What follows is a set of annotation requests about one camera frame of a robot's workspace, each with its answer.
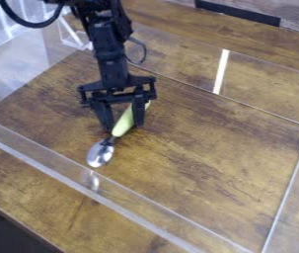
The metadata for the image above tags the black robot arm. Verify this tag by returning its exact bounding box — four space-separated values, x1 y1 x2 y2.
42 0 156 131

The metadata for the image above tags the clear acrylic tray enclosure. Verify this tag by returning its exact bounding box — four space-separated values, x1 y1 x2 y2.
0 24 299 253

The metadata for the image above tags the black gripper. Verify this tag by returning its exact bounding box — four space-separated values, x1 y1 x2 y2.
76 53 156 131

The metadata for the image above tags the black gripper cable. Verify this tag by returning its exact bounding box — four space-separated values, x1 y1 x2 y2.
0 0 149 66

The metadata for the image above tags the black bar on table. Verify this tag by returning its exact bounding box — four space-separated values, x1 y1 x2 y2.
193 0 280 27

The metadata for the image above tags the green handled metal spoon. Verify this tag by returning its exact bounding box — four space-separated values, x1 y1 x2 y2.
85 107 135 168

